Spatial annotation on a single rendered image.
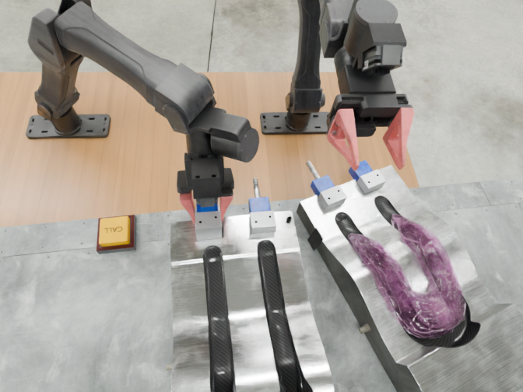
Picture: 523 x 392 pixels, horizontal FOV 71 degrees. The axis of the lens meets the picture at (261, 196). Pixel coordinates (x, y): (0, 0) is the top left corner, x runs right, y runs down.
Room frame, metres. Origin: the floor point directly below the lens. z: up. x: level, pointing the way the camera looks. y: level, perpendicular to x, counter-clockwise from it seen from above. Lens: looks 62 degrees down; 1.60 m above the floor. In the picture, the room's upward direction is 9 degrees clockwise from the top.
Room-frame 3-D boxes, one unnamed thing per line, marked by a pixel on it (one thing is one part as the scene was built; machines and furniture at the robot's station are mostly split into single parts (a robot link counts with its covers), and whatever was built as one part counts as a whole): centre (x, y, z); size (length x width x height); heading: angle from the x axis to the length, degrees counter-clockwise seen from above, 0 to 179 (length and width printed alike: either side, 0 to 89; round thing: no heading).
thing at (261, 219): (0.36, 0.00, 0.89); 0.13 x 0.05 x 0.05; 16
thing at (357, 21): (0.50, -0.11, 1.24); 0.12 x 0.09 x 0.12; 13
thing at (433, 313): (0.26, -0.33, 0.90); 0.26 x 0.18 x 0.08; 34
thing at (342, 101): (0.40, -0.12, 1.20); 0.10 x 0.07 x 0.07; 102
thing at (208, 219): (0.33, 0.11, 0.92); 0.13 x 0.05 x 0.05; 16
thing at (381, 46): (0.40, -0.12, 1.25); 0.07 x 0.06 x 0.11; 102
